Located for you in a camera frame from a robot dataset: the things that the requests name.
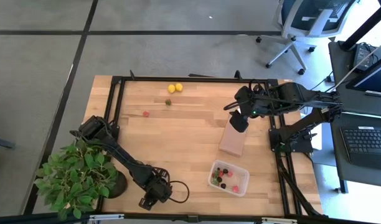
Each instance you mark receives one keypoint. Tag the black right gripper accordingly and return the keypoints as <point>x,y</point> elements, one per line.
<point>256,101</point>

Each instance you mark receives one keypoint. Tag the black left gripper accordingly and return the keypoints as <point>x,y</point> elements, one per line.
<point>159,191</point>

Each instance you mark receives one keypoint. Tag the red strawberry green calyx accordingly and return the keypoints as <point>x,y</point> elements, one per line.
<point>168,102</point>
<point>220,173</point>
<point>214,181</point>

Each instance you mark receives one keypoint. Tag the red strawberry long stem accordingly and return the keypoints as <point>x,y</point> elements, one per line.
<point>236,188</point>

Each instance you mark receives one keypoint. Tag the yellow lemon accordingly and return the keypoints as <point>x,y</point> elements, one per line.
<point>171,88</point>
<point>178,87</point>

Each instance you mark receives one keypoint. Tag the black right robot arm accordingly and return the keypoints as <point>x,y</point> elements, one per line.
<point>302,96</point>

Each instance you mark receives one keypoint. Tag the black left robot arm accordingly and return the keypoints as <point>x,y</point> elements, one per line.
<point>115,152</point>

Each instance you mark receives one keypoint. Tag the clear plastic tupperware container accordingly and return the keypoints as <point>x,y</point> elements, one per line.
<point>240,179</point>

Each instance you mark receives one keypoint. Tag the potted green plant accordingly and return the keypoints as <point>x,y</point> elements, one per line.
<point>75,177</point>

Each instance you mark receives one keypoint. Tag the black desk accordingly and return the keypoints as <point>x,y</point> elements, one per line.
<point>336,155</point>

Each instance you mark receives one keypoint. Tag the white thin rod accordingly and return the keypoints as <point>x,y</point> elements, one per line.
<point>346,77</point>

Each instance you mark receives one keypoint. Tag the black keyboard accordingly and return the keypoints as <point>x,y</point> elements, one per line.
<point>365,146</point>

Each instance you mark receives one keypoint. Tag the white mesh office chair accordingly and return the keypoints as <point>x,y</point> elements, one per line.
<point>305,7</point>

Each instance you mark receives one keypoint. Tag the black power adapter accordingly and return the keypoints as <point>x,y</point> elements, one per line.
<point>361,56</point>

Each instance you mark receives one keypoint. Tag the black computer monitor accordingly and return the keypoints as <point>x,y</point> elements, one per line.
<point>375,79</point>

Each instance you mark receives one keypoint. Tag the black diagonal pole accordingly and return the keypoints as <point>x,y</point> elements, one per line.
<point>365,26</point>

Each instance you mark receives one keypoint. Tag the grey floor object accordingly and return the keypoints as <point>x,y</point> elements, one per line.
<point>0,142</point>

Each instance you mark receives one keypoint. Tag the black horizontal frame bar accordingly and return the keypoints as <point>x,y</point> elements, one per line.
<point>53,216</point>

